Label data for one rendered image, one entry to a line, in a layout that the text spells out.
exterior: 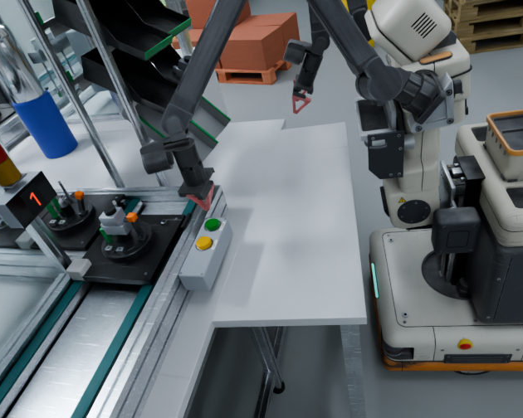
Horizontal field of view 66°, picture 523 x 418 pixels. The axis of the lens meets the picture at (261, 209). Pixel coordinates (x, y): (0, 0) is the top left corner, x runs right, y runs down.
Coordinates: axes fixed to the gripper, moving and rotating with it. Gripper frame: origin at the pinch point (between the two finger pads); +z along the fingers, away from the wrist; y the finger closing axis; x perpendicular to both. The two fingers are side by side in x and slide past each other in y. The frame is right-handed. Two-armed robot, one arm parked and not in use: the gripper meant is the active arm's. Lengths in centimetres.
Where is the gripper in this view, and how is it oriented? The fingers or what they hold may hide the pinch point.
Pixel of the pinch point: (206, 207)
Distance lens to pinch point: 105.9
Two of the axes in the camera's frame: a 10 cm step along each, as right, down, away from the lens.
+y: -2.1, 6.6, -7.2
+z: 2.0, 7.5, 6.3
